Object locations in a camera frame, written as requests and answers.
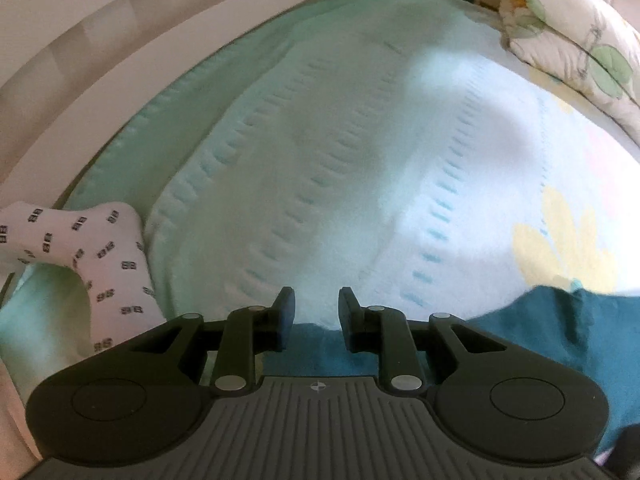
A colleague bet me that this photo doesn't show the person's dark clothing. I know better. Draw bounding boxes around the person's dark clothing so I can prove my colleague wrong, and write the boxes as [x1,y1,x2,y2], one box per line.
[606,422,640,480]

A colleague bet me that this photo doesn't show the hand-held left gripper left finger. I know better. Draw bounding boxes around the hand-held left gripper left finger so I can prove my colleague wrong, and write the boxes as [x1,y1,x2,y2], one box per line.
[121,286,297,394]

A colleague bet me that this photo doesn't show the floral quilted bed sheet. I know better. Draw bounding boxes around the floral quilted bed sheet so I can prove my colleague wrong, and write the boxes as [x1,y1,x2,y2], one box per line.
[0,0,640,401]

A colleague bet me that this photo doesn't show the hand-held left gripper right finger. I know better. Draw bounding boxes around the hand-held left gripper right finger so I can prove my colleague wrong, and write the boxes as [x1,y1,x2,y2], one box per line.
[338,286,517,393]

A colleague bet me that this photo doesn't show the white patterned curved pillow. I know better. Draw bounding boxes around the white patterned curved pillow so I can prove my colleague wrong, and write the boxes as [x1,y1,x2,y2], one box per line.
[0,201,168,358]

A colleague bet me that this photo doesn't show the teal pants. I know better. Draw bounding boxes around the teal pants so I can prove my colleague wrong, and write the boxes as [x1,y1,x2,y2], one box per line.
[252,284,640,468]

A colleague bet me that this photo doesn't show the floral leaf print pillow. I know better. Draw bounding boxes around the floral leaf print pillow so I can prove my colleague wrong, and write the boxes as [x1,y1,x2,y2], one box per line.
[500,0,640,133]

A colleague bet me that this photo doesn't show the beige wooden bed frame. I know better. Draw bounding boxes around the beige wooden bed frame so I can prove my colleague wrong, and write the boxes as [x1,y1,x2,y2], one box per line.
[0,0,396,201]

